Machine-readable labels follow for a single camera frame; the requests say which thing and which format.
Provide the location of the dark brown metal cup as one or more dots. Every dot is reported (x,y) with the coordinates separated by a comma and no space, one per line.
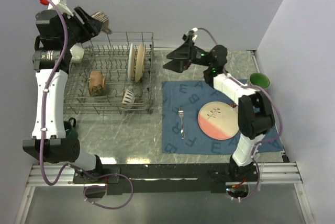
(102,17)

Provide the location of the white strawberry pattern plate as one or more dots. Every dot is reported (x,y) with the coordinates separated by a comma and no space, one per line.
(131,62)

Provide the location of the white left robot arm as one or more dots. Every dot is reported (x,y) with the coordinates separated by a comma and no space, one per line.
(53,139)

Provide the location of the blue letter pattern cloth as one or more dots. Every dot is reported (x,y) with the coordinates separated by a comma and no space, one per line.
(192,96)

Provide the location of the silver fork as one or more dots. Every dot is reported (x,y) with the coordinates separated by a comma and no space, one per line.
(181,115)

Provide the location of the brown rimmed ceramic bowl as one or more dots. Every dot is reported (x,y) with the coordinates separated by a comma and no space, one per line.
(96,83)

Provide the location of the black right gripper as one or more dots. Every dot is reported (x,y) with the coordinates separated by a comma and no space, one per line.
(178,64)

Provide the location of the aluminium frame rail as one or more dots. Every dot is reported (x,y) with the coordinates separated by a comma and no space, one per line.
(271,173)

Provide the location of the silver spoon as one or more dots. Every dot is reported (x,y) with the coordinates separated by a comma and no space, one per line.
(234,105)

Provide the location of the beige plate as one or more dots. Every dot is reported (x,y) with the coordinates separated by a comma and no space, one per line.
(140,63)

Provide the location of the pink and cream plate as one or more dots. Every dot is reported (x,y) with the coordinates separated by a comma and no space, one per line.
(218,120)

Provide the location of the white ceramic mug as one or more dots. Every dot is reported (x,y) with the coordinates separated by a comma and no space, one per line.
(77,53)

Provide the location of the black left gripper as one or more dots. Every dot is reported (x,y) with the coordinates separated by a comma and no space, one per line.
(91,26)

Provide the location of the dark green mug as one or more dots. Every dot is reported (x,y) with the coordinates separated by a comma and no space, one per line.
(70,128)

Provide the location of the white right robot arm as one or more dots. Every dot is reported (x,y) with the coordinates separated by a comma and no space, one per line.
(255,110)

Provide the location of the metal wire dish rack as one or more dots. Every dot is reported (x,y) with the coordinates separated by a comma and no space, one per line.
(109,54)

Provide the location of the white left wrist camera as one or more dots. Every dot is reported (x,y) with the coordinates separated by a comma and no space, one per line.
(60,4)

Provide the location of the floral mug green inside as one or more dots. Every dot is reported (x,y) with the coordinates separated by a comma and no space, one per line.
(259,79)

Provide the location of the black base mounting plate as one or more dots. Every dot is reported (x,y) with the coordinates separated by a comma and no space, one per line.
(167,178)

